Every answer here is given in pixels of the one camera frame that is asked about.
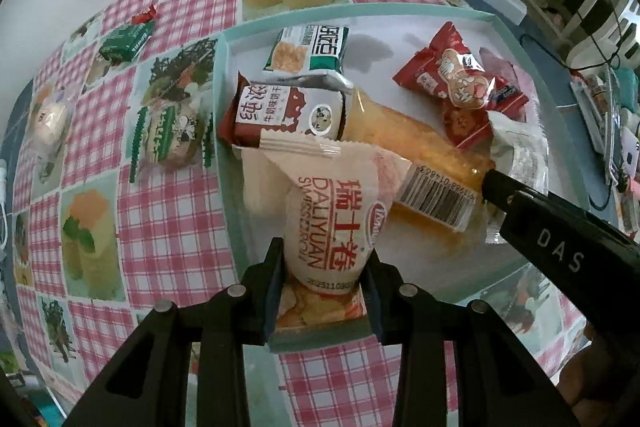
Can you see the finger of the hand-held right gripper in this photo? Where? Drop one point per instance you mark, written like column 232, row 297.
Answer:
column 505, row 189

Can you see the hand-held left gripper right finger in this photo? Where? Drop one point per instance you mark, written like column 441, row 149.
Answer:
column 375, row 307

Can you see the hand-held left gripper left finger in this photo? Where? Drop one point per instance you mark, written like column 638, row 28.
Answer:
column 272, row 302

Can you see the white swiss roll packet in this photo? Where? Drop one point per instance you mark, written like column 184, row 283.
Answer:
column 325, row 207

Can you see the teal tray with white inside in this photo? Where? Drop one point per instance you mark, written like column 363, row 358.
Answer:
column 390, row 27

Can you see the green white cracker packet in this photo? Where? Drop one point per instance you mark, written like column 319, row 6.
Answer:
column 307, row 49

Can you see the clear white snack packet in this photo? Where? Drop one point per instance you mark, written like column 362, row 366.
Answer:
column 522, row 152

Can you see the small red snack packet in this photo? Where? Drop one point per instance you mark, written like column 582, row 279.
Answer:
column 462, row 124

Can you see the pink snack packet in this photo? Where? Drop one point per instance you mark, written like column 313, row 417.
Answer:
column 510, row 92

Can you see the long yellow snack packet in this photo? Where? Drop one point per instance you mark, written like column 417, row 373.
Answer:
column 415, row 147

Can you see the checkered printed tablecloth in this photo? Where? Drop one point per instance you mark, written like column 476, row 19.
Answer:
column 165, row 227

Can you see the large red snack packet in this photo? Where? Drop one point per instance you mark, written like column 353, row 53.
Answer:
column 440, row 67

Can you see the brown biscuit packet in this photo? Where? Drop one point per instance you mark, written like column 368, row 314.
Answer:
column 270, row 112

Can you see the clear-wrapped green snack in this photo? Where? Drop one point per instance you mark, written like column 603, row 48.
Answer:
column 172, row 134

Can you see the clear-wrapped round pastry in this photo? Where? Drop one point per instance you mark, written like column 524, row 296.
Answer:
column 50, row 124

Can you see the dark green snack packet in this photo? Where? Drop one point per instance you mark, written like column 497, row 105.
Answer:
column 125, row 41

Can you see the small red candy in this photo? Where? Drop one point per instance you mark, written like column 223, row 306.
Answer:
column 146, row 14

